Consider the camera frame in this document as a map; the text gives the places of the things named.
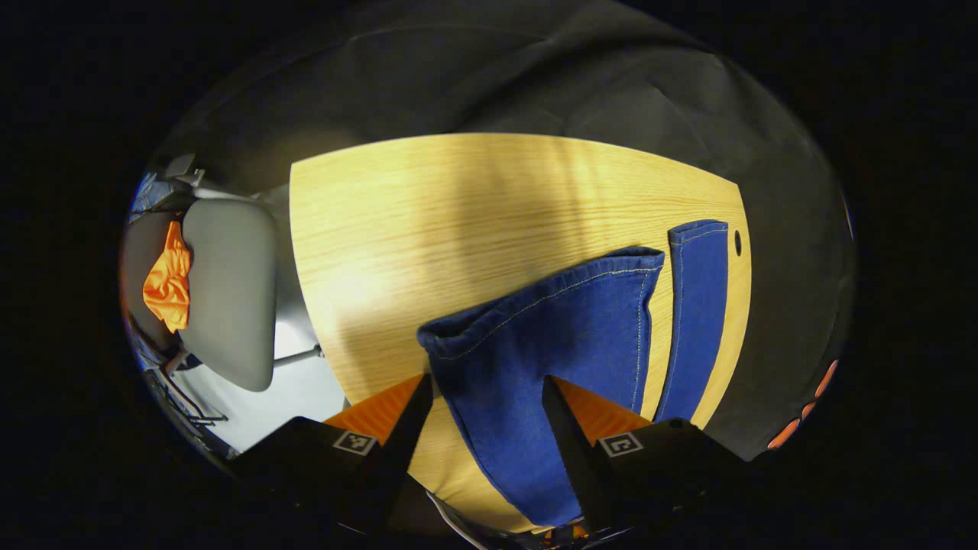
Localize black backdrop cloth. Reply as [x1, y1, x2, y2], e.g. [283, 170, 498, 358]
[149, 0, 857, 463]

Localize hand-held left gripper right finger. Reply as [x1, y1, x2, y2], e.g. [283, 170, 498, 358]
[541, 374, 753, 535]

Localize grey chair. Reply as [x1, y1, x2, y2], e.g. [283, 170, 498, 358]
[121, 195, 325, 394]

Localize white cable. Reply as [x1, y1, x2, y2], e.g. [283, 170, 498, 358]
[426, 491, 494, 550]

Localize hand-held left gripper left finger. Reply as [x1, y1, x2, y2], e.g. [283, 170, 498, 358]
[229, 373, 435, 535]

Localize blue jeans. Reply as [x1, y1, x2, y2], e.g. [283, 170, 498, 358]
[416, 219, 730, 528]

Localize orange cloth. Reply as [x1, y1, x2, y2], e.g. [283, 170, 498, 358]
[142, 220, 193, 334]

